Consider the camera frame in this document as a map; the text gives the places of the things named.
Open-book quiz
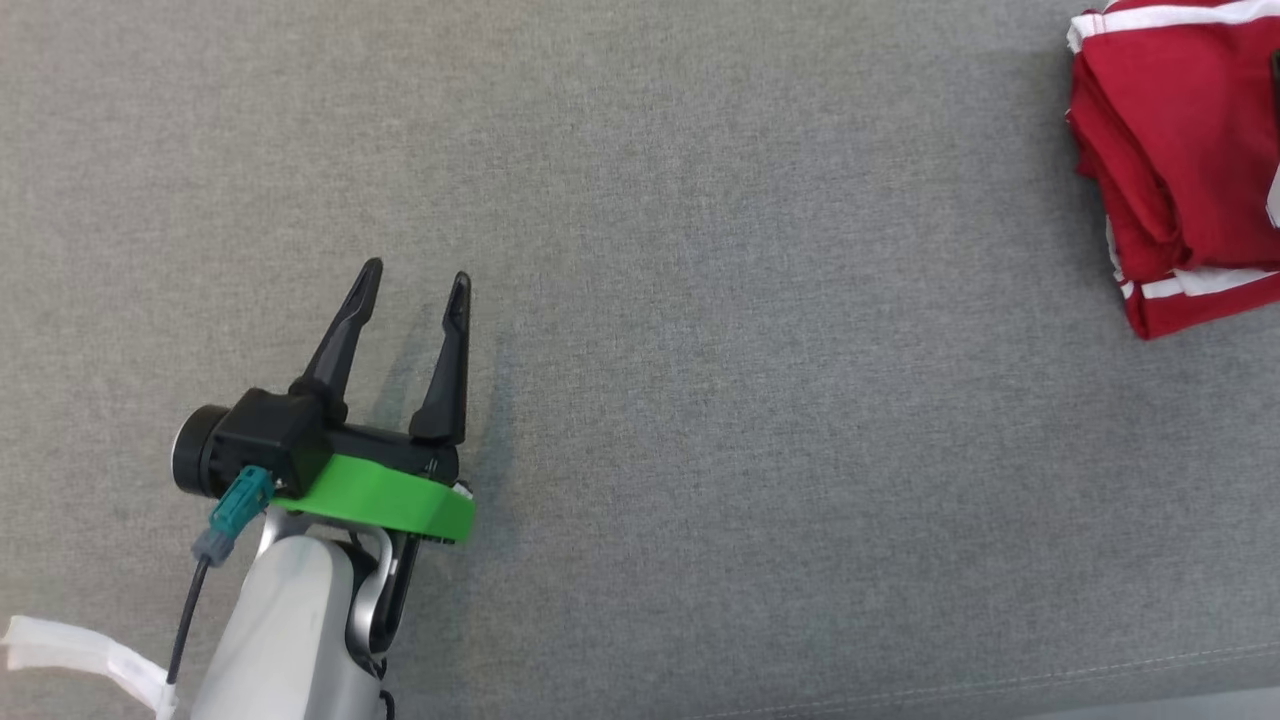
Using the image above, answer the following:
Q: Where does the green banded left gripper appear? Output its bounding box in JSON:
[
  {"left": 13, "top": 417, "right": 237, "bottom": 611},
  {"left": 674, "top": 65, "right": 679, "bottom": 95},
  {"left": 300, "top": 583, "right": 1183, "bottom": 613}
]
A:
[{"left": 270, "top": 257, "right": 478, "bottom": 661}]

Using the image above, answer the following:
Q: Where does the red shorts white trim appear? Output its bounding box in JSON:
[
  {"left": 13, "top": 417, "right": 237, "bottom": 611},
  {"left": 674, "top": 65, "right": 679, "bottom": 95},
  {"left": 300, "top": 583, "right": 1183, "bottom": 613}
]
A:
[{"left": 1064, "top": 0, "right": 1280, "bottom": 286}]

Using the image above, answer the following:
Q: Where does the teal left camera connector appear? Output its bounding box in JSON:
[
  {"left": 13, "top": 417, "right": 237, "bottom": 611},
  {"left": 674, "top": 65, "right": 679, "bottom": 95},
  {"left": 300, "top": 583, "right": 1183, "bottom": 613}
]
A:
[{"left": 191, "top": 464, "right": 275, "bottom": 570}]

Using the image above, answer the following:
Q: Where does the black left camera cable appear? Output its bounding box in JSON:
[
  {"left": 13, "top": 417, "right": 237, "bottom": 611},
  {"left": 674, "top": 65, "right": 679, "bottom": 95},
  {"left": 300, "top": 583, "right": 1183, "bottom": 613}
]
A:
[{"left": 164, "top": 555, "right": 214, "bottom": 687}]

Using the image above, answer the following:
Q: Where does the white blank cable label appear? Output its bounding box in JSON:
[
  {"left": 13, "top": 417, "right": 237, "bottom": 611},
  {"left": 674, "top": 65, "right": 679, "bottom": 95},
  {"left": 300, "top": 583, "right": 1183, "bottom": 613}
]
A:
[{"left": 0, "top": 614, "right": 179, "bottom": 720}]

